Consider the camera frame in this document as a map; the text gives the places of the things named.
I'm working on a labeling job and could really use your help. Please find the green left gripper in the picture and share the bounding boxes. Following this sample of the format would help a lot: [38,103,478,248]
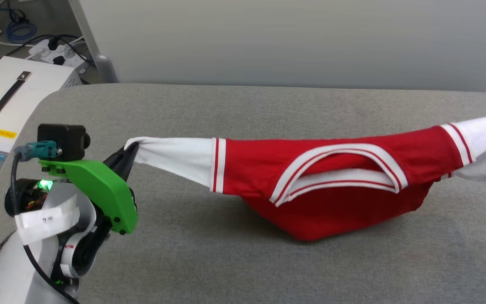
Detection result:
[38,143,140,278]

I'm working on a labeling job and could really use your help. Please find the red and white t-shirt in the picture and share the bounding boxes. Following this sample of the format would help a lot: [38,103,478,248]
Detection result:
[124,112,486,242]

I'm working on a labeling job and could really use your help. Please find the white paper label tag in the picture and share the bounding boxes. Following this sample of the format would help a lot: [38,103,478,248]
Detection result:
[14,202,81,245]

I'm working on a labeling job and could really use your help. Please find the white power strip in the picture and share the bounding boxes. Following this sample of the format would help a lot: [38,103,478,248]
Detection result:
[28,37,88,70]

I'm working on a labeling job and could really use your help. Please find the white table leg grey foot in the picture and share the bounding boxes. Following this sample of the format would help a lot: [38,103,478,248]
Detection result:
[68,0,119,84]

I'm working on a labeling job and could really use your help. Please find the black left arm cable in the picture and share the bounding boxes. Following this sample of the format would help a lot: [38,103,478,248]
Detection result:
[10,141,81,304]

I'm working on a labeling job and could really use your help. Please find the white box with black handle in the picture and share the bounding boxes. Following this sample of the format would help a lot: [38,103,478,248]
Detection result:
[0,56,84,173]

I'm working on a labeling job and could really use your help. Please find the coiled blue cable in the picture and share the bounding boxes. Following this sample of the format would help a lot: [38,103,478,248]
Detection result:
[6,8,38,44]

